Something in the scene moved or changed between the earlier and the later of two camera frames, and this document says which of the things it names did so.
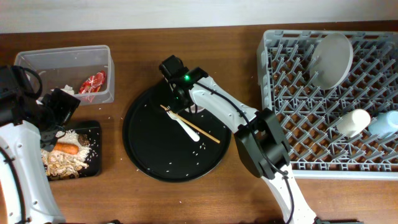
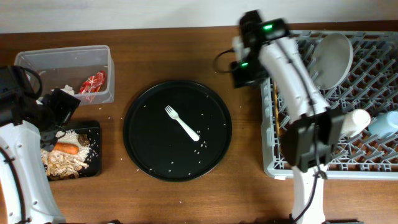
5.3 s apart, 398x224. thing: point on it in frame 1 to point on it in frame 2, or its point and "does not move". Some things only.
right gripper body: x=176 y=102 to x=250 y=71
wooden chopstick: x=191 y=125 to x=277 y=107
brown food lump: x=83 y=139 does not move
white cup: x=354 y=122 does not move
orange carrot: x=71 y=149 does not move
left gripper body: x=49 y=135 does not move
